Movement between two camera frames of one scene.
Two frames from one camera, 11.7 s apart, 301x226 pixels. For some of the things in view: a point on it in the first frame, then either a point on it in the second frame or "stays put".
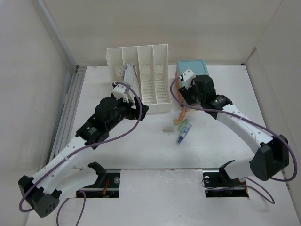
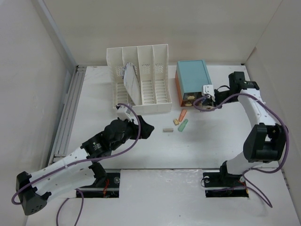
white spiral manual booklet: [130, 77] stays put
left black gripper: [132, 112] → [145, 129]
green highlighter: [183, 125] stays put
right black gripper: [186, 94] → [209, 102]
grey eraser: [168, 130] stays put
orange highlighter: [182, 115] stays put
